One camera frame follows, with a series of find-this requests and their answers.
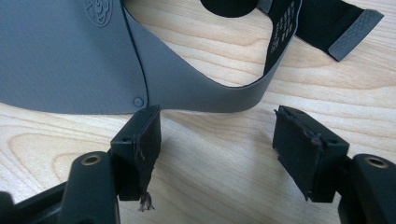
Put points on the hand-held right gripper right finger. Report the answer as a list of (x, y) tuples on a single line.
[(299, 149)]

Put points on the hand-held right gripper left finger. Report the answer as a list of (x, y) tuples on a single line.
[(146, 140)]

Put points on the gray sun visor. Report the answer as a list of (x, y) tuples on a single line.
[(77, 59)]

